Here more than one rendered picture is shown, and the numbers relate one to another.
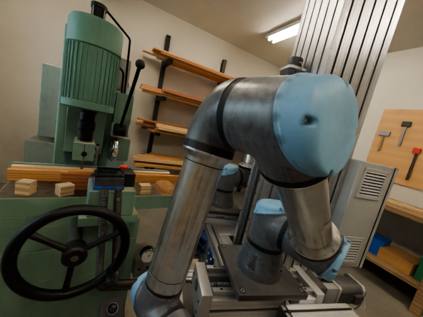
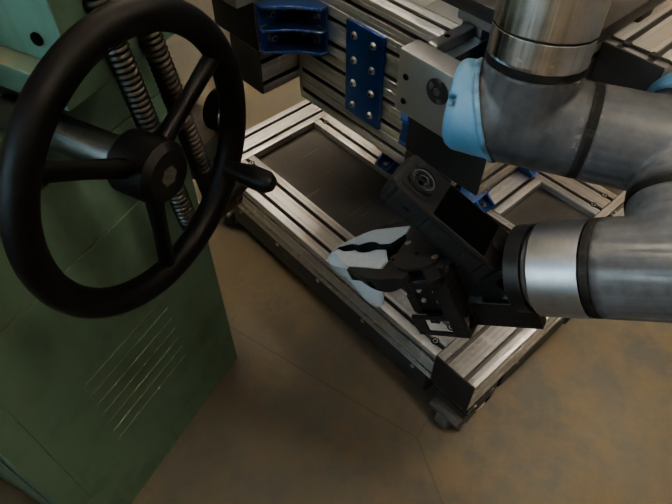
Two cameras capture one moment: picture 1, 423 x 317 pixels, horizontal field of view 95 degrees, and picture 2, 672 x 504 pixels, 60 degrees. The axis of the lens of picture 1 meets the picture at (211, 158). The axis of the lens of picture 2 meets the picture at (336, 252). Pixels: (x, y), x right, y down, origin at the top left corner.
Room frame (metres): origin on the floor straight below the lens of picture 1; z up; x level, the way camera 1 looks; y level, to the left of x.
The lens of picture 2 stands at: (0.05, 0.35, 1.16)
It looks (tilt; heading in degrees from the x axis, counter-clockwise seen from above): 50 degrees down; 333
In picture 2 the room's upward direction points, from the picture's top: straight up
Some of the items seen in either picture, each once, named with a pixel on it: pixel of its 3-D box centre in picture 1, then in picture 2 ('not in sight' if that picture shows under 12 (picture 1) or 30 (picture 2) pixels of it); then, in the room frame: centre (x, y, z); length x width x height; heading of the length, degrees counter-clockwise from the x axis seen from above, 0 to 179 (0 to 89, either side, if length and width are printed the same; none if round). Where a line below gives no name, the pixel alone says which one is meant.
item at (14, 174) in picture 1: (112, 177); not in sight; (0.83, 0.41, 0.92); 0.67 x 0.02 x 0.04; 125
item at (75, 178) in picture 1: (98, 181); not in sight; (0.72, 0.41, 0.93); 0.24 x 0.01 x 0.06; 125
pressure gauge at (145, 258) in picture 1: (146, 255); (222, 115); (0.74, 0.18, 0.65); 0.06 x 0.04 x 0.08; 125
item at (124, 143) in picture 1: (119, 148); not in sight; (1.00, 0.49, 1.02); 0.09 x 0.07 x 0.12; 125
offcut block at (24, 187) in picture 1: (26, 187); not in sight; (0.58, 0.56, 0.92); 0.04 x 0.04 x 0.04; 14
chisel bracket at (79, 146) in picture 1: (84, 150); not in sight; (0.78, 0.52, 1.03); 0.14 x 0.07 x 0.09; 35
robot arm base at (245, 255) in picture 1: (262, 252); not in sight; (0.59, -0.23, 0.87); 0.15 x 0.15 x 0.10
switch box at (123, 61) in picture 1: (121, 75); not in sight; (1.11, 0.58, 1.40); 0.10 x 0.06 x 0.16; 35
